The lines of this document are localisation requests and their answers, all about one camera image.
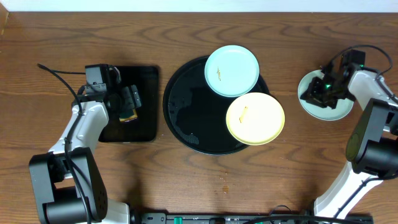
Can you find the yellow plate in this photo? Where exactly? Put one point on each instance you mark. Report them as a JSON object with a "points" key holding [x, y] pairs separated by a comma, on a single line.
{"points": [[255, 118]]}

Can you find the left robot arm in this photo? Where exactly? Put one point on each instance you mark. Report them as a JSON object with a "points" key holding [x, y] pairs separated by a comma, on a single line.
{"points": [[67, 184]]}

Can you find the black round tray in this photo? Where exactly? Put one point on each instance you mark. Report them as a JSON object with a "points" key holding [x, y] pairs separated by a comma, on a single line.
{"points": [[195, 114]]}

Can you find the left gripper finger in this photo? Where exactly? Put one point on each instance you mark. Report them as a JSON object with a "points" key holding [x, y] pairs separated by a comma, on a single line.
{"points": [[135, 96], [128, 97]]}

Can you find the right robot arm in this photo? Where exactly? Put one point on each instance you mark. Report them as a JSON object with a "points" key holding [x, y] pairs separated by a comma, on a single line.
{"points": [[370, 157]]}

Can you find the light blue plate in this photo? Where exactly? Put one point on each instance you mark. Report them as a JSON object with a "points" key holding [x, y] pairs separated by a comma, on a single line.
{"points": [[342, 109], [231, 71]]}

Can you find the green yellow sponge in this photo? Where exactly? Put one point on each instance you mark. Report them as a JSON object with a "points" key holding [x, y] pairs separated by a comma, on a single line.
{"points": [[128, 115]]}

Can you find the light blue plate top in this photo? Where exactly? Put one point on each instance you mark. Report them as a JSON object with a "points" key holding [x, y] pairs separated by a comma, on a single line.
{"points": [[231, 71]]}

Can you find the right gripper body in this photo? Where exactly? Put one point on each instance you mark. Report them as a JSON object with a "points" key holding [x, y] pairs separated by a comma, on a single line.
{"points": [[327, 95]]}

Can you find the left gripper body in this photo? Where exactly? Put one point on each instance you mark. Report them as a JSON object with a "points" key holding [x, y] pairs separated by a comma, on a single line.
{"points": [[129, 98]]}

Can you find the light blue plate front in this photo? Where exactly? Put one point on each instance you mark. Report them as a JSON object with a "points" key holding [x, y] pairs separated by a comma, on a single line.
{"points": [[342, 109]]}

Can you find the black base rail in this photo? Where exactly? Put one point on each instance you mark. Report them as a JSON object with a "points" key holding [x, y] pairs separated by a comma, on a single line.
{"points": [[280, 214]]}

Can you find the black rectangular tray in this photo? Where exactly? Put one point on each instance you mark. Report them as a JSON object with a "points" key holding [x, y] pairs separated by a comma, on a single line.
{"points": [[144, 127]]}

